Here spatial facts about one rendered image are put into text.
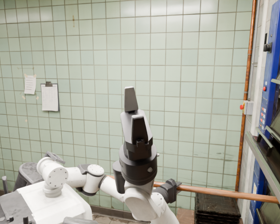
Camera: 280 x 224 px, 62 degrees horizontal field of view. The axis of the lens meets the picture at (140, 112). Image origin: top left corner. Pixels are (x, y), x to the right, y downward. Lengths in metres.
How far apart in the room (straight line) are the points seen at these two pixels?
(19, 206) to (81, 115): 1.98
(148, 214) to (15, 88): 2.75
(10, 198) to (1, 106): 2.57
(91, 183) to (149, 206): 0.56
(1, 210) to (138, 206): 0.43
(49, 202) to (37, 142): 2.39
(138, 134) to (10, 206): 0.53
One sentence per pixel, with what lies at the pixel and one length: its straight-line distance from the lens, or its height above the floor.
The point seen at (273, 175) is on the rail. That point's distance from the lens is 0.96.
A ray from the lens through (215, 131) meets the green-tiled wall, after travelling 2.41.
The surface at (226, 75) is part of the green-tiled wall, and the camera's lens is 2.32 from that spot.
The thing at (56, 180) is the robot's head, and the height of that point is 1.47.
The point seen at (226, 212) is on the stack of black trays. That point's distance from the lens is 1.81.
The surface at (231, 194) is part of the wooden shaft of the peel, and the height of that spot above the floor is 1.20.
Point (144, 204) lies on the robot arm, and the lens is 0.60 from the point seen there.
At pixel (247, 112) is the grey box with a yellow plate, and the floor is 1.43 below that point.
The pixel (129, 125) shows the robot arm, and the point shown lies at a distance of 0.49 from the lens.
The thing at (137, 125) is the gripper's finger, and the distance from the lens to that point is 0.42.
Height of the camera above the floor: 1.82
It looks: 12 degrees down
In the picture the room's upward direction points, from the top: straight up
